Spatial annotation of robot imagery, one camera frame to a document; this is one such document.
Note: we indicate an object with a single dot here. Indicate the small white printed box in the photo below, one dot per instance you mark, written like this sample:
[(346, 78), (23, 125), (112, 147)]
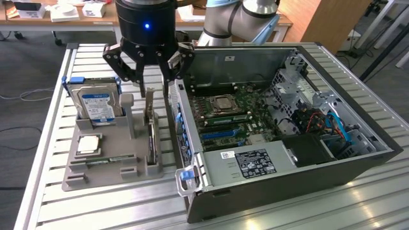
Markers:
[(93, 10)]

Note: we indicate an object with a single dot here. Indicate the blue case latch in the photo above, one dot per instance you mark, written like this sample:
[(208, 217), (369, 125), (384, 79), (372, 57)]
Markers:
[(187, 174)]

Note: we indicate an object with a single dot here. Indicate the silver CPU chip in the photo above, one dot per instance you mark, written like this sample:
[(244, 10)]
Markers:
[(88, 145)]

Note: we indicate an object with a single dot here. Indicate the CPU socket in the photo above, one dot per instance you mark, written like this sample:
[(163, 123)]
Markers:
[(225, 104)]

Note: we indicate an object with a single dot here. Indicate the hard disk with blue caddy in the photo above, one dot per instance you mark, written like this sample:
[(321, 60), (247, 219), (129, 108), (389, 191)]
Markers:
[(96, 103)]

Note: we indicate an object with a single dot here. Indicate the wooden cabinet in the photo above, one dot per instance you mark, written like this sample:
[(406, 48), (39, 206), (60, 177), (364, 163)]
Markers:
[(322, 21)]

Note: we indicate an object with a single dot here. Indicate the green motherboard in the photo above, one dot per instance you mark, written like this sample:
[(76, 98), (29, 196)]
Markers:
[(261, 115)]

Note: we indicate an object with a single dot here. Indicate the white table frame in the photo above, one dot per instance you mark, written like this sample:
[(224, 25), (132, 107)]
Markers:
[(370, 24)]

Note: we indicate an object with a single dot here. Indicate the grey parts rack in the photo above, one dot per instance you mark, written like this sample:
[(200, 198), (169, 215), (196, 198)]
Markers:
[(121, 148)]

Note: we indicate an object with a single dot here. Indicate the white box with black item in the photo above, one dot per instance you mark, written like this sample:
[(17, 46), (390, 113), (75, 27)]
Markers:
[(29, 12)]

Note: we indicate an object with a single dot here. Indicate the grey power supply unit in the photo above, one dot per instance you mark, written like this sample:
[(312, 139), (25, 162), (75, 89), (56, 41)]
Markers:
[(224, 165)]

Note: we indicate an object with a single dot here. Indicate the white device on floor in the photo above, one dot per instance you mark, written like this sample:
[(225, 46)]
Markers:
[(350, 39)]

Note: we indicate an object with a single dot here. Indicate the white paper stack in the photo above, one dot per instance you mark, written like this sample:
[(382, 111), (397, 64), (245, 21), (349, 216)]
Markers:
[(192, 15)]

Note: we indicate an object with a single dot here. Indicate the silver disk bay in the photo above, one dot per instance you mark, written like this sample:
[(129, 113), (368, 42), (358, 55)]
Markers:
[(354, 148)]

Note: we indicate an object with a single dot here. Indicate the black RAM slot row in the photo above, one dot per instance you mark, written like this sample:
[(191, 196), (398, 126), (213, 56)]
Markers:
[(204, 91)]

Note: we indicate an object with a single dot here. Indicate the blue expansion slot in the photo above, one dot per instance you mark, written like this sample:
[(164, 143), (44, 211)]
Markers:
[(219, 134)]

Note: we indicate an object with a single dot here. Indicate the black graphics card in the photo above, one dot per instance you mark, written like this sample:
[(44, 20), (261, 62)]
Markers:
[(153, 143)]

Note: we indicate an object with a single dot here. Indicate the wooden desk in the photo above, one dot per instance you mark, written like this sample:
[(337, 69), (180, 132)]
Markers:
[(37, 21)]

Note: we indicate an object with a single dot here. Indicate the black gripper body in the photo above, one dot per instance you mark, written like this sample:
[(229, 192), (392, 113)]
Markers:
[(145, 14)]

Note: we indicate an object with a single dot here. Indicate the white round object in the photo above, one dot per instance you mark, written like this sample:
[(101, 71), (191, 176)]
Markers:
[(64, 13)]

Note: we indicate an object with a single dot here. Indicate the black slanted pole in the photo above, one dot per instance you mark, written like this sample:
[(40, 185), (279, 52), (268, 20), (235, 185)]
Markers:
[(385, 55)]

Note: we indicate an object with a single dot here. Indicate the silver drive cage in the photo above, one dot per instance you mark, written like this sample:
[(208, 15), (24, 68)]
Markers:
[(288, 95)]

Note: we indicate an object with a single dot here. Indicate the black open PC case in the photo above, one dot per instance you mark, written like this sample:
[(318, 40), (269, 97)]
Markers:
[(288, 191)]

